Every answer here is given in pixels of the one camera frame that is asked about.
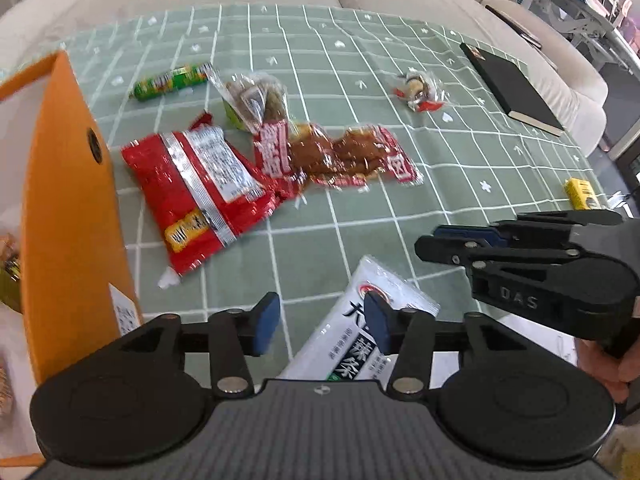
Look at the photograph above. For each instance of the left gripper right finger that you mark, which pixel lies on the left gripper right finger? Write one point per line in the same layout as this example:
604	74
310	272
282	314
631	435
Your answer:
495	393

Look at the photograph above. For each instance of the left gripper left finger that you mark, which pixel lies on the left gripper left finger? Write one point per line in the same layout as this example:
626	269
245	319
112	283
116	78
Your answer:
150	391

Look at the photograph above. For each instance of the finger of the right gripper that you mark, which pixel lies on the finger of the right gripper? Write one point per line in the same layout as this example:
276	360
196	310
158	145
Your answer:
545	229
520	255

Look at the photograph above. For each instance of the white spicy strips bag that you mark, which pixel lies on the white spicy strips bag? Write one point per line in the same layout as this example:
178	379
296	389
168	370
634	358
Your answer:
341	348

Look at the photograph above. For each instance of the clear red candy packet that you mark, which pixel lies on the clear red candy packet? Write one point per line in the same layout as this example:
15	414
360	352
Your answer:
421	91

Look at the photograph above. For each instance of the red braised meat packet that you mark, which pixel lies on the red braised meat packet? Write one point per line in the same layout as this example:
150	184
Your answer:
297	155

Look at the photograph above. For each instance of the red foil snack bag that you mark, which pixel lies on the red foil snack bag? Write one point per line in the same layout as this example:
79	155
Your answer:
202	192

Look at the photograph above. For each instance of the clear nut mix packet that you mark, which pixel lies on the clear nut mix packet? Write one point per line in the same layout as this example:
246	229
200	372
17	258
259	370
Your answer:
251	99

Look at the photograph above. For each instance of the green sausage stick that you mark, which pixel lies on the green sausage stick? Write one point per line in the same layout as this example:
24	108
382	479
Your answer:
174	80

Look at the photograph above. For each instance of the yogurt hawthorn balls packet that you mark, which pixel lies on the yogurt hawthorn balls packet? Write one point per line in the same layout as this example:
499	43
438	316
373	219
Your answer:
168	279

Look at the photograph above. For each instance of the peanut snack bag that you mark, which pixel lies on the peanut snack bag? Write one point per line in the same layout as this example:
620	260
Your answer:
10	278

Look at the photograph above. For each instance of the person right hand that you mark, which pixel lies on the person right hand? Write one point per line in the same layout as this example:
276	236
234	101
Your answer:
615	375

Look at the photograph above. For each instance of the small yellow box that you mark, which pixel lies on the small yellow box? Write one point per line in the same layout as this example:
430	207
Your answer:
581	194

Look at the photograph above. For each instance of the black notebook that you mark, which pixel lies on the black notebook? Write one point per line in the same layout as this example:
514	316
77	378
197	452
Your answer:
513	91

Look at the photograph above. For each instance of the orange cardboard box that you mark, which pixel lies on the orange cardboard box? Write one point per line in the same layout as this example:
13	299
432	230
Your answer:
76	290

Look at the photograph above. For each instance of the dark tablet on sofa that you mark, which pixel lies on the dark tablet on sofa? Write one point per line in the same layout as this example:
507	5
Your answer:
522	31

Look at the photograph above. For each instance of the white bookshelf with books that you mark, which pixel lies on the white bookshelf with books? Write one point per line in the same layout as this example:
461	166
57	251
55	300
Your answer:
600	24

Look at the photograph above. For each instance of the green checkered tablecloth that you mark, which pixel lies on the green checkered tablecloth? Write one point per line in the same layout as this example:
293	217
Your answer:
339	66

